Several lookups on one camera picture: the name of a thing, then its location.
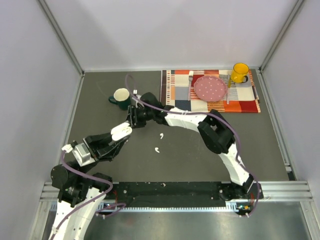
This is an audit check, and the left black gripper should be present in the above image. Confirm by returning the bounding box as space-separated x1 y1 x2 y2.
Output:
78 127 130 178

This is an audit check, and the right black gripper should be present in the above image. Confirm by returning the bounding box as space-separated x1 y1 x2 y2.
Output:
124 106 155 130

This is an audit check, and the white oval charging case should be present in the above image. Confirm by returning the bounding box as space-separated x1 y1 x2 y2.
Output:
110 122 133 141

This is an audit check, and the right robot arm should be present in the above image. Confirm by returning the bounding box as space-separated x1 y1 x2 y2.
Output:
127 92 262 201

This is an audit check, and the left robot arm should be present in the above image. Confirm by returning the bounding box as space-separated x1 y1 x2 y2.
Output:
49 122 133 240

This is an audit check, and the dark green mug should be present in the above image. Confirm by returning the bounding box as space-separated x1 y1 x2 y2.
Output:
108 88 131 111

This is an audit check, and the colourful patchwork placemat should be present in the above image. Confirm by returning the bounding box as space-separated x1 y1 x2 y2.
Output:
160 69 261 113

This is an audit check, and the pink polka dot plate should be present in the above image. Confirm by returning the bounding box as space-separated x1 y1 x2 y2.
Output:
193 75 228 102

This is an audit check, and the yellow mug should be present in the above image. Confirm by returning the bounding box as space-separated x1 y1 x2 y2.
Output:
230 62 250 84

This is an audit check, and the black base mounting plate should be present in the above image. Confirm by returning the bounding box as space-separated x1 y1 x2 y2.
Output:
105 181 264 208

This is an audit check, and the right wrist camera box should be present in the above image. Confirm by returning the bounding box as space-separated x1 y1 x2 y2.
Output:
132 89 144 108

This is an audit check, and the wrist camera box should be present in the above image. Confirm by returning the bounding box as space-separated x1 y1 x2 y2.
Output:
61 142 96 167
132 89 144 108

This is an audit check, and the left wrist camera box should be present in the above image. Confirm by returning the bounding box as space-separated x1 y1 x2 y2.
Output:
61 142 96 167

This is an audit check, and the pink handled fork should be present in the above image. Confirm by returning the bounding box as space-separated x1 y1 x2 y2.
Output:
187 70 194 101

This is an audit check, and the pink handled knife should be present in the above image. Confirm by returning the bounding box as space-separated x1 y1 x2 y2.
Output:
226 89 230 105

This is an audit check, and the grey slotted cable duct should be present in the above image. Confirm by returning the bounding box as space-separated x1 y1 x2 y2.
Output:
49 200 242 213

